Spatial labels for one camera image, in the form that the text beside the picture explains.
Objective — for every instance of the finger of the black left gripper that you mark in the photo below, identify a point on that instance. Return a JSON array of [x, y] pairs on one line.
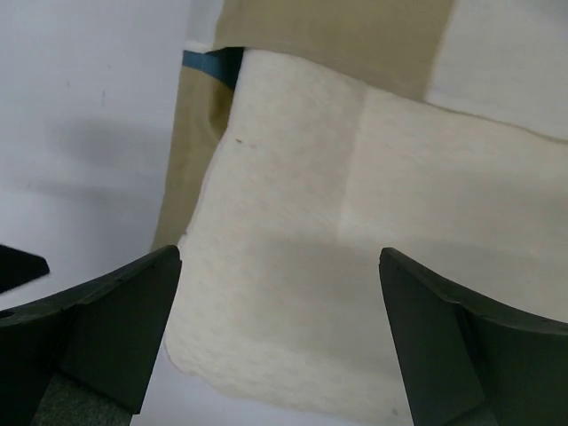
[[19, 267]]

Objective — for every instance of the blue beige patchwork pillowcase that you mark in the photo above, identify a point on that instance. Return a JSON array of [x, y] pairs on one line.
[[501, 60]]

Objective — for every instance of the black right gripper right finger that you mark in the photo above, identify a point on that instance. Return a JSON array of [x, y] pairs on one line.
[[467, 359]]

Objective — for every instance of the cream and yellow pillow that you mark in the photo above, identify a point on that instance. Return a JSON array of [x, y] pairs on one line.
[[279, 296]]

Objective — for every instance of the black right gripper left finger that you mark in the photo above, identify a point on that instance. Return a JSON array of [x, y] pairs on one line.
[[85, 355]]

